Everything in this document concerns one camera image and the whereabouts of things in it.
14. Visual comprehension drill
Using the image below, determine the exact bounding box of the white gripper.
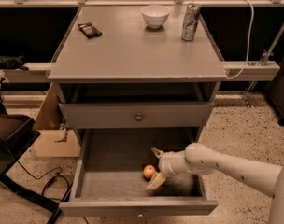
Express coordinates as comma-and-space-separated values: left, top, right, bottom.
147, 147, 189, 190

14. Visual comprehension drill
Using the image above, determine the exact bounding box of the orange fruit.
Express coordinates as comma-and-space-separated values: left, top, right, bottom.
143, 165, 155, 180

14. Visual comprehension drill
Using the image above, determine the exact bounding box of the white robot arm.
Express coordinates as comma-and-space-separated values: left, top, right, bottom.
147, 143, 284, 224

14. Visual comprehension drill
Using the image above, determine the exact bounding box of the open middle drawer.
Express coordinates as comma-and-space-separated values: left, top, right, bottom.
60, 128, 218, 217

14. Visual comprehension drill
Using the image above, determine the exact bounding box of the closed top drawer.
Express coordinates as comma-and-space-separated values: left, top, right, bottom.
60, 102, 213, 129

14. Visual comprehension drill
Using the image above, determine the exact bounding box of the grey drawer cabinet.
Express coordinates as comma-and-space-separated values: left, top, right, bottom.
49, 6, 226, 144

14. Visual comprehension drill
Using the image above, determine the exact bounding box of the cardboard box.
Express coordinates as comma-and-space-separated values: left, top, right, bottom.
35, 84, 80, 158

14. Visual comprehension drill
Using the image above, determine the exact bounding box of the black snack packet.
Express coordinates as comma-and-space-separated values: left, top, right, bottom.
78, 22, 102, 39

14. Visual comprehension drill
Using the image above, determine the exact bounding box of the black chair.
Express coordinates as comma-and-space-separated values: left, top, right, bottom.
0, 102, 61, 224

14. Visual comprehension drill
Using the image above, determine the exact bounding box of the white ceramic bowl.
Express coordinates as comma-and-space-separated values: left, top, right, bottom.
141, 5, 170, 28

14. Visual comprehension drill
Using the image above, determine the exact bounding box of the silver drink can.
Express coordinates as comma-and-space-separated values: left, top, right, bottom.
182, 3, 201, 41

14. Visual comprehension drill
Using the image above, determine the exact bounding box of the black floor cable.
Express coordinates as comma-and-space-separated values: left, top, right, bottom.
16, 161, 74, 203

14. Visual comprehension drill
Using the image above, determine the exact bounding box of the metal railing frame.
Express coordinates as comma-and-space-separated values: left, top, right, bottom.
0, 0, 284, 82

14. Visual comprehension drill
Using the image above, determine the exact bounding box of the black bag on rail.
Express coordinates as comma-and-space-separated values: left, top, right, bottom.
0, 55, 28, 70

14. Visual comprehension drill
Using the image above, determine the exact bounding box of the white hanging cable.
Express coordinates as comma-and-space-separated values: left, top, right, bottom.
226, 0, 256, 80

